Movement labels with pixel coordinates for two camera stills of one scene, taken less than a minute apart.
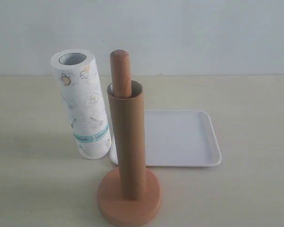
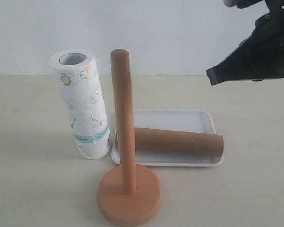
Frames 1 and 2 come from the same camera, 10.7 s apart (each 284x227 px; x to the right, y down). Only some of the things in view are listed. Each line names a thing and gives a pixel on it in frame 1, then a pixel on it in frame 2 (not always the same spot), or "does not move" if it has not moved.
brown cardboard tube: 127,115 to 171,142
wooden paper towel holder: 111,200 does not move
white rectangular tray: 178,138 does not move
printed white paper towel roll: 78,80 does not move
